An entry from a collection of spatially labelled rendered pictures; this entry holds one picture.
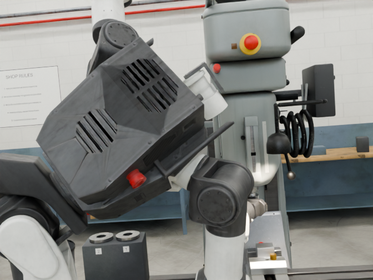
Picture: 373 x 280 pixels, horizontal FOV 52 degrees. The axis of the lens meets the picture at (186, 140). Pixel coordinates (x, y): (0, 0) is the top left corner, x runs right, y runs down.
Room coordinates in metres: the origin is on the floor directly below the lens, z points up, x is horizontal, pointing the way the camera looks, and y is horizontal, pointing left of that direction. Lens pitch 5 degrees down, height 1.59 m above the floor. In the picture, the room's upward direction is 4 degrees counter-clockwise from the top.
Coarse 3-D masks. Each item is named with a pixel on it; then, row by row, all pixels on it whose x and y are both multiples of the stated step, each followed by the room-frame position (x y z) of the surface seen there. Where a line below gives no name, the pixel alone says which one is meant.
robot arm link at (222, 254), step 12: (216, 240) 0.80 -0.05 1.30; (228, 240) 0.80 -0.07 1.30; (240, 240) 0.81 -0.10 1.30; (216, 252) 0.81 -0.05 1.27; (228, 252) 0.80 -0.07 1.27; (240, 252) 0.82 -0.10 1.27; (216, 264) 0.81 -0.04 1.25; (228, 264) 0.81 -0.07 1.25; (240, 264) 0.83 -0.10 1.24; (204, 276) 0.85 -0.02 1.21; (216, 276) 0.82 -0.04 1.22; (228, 276) 0.82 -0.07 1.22; (240, 276) 0.84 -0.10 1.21
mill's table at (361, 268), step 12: (372, 264) 1.43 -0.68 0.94; (156, 276) 1.47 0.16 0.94; (168, 276) 1.46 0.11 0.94; (180, 276) 1.46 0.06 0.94; (192, 276) 1.45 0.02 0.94; (288, 276) 1.39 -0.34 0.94; (300, 276) 1.37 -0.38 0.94; (312, 276) 1.37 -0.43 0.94; (324, 276) 1.36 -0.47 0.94; (336, 276) 1.35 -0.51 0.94; (348, 276) 1.35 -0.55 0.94; (360, 276) 1.34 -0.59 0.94; (372, 276) 1.33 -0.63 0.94
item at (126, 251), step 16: (96, 240) 1.37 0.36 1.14; (112, 240) 1.39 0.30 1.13; (128, 240) 1.36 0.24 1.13; (144, 240) 1.41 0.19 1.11; (96, 256) 1.35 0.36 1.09; (112, 256) 1.35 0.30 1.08; (128, 256) 1.35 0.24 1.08; (144, 256) 1.38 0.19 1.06; (96, 272) 1.35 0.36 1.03; (112, 272) 1.35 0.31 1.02; (128, 272) 1.35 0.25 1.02; (144, 272) 1.35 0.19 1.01
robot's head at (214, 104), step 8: (200, 80) 0.92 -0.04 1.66; (192, 88) 0.93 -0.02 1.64; (200, 88) 0.92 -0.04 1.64; (208, 88) 0.93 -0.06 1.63; (208, 96) 0.92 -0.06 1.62; (216, 96) 0.93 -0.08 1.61; (208, 104) 0.92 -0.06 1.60; (216, 104) 0.92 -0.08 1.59; (224, 104) 0.93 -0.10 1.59; (208, 112) 0.93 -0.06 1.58; (216, 112) 0.92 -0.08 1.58
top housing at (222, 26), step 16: (256, 0) 1.14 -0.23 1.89; (272, 0) 1.13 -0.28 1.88; (208, 16) 1.16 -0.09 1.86; (224, 16) 1.13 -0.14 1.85; (240, 16) 1.13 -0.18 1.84; (256, 16) 1.12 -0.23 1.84; (272, 16) 1.12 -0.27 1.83; (288, 16) 1.15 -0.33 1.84; (208, 32) 1.16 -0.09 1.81; (224, 32) 1.13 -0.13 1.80; (240, 32) 1.13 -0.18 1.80; (256, 32) 1.12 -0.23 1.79; (272, 32) 1.12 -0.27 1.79; (288, 32) 1.14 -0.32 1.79; (208, 48) 1.16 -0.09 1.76; (224, 48) 1.13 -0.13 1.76; (272, 48) 1.12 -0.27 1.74; (288, 48) 1.14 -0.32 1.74; (208, 64) 1.35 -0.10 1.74
